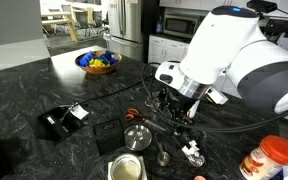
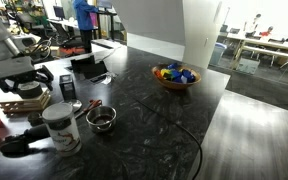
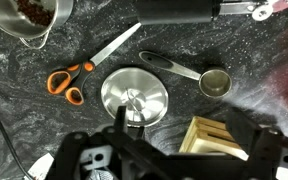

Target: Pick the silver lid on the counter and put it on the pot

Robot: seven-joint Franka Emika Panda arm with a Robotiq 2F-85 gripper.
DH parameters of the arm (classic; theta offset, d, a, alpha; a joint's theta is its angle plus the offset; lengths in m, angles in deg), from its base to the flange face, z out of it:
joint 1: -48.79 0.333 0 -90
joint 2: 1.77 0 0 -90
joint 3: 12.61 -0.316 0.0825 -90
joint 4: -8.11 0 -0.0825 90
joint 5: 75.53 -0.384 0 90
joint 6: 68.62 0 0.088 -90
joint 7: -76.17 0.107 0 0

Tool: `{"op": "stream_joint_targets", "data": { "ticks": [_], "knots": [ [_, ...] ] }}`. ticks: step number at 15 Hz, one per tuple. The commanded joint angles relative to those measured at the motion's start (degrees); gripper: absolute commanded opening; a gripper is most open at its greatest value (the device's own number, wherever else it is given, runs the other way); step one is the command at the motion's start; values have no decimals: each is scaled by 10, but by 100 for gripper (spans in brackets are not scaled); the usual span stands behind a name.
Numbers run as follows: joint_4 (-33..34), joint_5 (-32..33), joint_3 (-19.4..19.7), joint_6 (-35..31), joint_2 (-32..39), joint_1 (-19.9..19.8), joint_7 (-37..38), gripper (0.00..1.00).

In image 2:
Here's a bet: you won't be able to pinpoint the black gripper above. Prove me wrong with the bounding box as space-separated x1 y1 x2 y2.
0 64 55 95

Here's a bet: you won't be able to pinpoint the silver pot lid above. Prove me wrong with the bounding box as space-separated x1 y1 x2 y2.
63 99 83 114

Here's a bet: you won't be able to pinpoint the small steel pot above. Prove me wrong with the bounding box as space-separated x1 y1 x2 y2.
85 105 117 134

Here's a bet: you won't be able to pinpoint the bin with blue lid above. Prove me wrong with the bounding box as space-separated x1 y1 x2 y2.
209 42 228 66

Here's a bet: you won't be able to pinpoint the black tape roll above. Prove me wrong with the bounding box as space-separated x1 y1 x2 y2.
17 81 44 100

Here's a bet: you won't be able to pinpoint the wooden slat stack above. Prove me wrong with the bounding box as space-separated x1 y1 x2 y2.
0 88 52 115

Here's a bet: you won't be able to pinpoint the small dark round cup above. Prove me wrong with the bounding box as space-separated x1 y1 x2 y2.
27 111 45 127

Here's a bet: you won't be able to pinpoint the small black box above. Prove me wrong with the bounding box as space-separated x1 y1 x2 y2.
58 73 77 101

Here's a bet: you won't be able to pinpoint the black office chair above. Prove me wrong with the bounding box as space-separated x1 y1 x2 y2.
50 21 86 50

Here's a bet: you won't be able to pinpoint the black laptop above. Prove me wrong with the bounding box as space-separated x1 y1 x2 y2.
69 54 109 82

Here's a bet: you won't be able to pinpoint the white can with orange print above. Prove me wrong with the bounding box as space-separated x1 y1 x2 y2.
42 102 83 158

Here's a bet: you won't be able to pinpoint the dark computer monitor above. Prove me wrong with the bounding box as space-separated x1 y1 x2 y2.
52 5 66 20

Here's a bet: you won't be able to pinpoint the person in blue hoodie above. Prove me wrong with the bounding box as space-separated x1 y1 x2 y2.
72 0 100 54

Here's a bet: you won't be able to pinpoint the black standing desk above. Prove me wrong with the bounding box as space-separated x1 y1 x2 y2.
95 8 119 42

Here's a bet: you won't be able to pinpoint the orange toy block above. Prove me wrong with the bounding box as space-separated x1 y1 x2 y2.
154 69 164 80

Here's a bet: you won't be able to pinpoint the yellow toy block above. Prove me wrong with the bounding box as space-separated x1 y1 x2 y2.
159 68 172 78

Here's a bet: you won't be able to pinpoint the blue toy block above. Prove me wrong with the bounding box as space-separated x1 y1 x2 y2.
170 69 183 83
167 62 180 71
182 69 196 83

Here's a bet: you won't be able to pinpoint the wooden bowl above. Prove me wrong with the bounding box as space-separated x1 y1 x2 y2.
151 63 202 90

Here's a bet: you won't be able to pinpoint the white cabinet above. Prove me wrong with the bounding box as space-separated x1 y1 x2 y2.
182 0 224 70

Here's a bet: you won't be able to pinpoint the white box on floor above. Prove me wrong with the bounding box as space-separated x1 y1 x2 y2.
236 57 261 75

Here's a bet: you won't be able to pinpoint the person in white shirt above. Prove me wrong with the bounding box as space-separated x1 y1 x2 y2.
244 13 262 35

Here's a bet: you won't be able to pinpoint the person in red shirt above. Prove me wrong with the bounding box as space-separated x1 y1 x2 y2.
259 25 274 38

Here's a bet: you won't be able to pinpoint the long wooden table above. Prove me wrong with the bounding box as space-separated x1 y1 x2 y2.
226 31 288 86

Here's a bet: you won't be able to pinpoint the grey wrist camera block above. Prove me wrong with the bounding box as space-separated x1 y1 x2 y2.
0 55 36 82

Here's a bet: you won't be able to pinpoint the black handled brush tool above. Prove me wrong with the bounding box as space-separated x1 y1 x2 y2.
0 123 52 158

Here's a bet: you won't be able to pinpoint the orange handled scissors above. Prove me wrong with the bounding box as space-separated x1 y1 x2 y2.
74 98 103 120

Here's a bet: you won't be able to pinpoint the black cable on counter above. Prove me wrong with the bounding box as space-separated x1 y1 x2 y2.
130 96 204 180

